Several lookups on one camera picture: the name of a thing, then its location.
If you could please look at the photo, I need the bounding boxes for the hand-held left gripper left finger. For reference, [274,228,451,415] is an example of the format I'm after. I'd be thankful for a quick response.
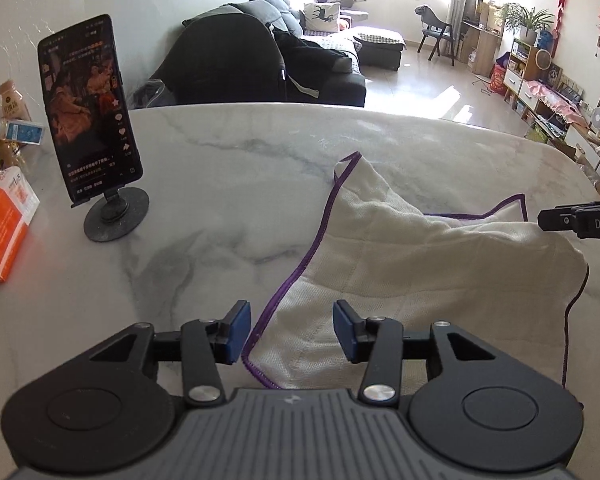
[87,300,253,408]

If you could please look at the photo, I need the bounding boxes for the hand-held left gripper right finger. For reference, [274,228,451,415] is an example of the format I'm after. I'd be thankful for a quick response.
[332,299,498,408]

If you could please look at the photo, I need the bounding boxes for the white towel purple trim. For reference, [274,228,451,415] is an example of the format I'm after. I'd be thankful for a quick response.
[241,152,590,391]

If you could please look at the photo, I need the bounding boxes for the pink cloth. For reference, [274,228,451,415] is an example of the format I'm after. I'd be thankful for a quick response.
[524,80,588,126]

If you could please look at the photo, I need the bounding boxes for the white low cabinet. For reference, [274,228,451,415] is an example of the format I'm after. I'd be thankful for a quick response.
[502,67,600,196]

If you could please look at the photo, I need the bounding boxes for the red gift bag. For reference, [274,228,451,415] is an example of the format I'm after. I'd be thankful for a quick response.
[489,65,508,96]

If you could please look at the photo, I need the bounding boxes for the black round phone stand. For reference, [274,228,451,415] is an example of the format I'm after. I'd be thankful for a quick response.
[70,180,151,243]

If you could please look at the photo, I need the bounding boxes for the wooden open shelf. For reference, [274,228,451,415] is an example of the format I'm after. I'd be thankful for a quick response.
[502,37,541,106]

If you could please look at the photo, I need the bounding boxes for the wooden desk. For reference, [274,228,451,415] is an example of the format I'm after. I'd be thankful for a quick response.
[460,17,503,78]

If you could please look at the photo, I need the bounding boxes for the potted green plant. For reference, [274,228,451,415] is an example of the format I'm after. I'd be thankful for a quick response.
[497,2,556,47]

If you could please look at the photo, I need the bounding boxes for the wooden chair dark seat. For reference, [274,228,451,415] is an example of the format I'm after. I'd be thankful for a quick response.
[414,4,462,66]

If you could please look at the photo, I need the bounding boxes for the checkered sofa throw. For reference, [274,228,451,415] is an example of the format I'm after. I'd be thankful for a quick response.
[355,30,403,46]

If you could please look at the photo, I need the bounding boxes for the orange tissue box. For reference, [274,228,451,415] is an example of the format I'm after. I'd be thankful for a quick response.
[0,147,41,283]

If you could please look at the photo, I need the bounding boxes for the black smartphone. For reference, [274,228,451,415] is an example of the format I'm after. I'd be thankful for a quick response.
[36,14,145,203]

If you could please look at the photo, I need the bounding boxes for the black chair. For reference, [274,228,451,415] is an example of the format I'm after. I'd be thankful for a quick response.
[150,12,288,108]

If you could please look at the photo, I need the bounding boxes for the black jacket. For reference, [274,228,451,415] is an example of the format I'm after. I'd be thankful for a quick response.
[272,30,361,101]

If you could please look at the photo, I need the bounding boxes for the white deer print pillow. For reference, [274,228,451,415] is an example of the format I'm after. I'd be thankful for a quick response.
[304,1,342,33]

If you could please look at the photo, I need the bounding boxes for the dark grey sofa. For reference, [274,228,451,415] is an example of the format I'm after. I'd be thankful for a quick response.
[182,0,407,108]

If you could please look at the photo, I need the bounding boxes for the beige drink bottle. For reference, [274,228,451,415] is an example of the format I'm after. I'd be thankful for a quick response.
[0,79,23,120]

